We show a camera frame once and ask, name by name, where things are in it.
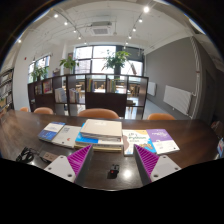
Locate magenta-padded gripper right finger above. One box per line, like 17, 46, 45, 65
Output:
133, 143, 182, 186

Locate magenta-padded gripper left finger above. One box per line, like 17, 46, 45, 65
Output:
43, 143, 95, 186

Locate grey power strip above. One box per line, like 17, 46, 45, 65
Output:
39, 150, 60, 164

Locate purple and white book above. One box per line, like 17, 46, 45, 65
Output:
145, 128, 181, 155

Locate thick blue-covered book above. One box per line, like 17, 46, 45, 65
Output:
74, 123, 124, 149

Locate white book with yellow print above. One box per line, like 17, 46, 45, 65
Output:
121, 129, 157, 157

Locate blue book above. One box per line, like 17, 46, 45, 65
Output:
37, 121, 67, 143

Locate large grey-white book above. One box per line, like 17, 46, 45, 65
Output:
79, 118, 123, 142

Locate orange chairs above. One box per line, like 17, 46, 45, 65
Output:
18, 106, 177, 122

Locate dark open shelf unit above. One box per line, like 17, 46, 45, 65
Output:
27, 73, 150, 120

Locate small potted green plant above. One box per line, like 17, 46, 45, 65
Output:
31, 65, 49, 83

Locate potted plant in white pot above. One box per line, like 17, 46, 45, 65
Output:
59, 56, 79, 76

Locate small dark-framed window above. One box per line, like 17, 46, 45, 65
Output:
28, 54, 52, 84

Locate large potted green plant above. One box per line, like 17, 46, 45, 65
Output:
102, 49, 132, 76

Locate large dark-framed window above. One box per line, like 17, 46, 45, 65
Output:
73, 45, 145, 77

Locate ceiling air conditioner cassette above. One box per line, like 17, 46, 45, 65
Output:
89, 21, 114, 37

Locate ceiling spotlights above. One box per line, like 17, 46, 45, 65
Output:
16, 5, 151, 46

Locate black cable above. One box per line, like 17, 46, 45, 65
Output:
15, 146, 48, 164

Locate large white wall radiator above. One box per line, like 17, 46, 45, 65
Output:
163, 84, 196, 117

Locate small white wall radiator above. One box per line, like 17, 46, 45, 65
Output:
147, 81, 158, 97

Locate wall bookshelf with books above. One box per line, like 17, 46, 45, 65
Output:
0, 67, 15, 114

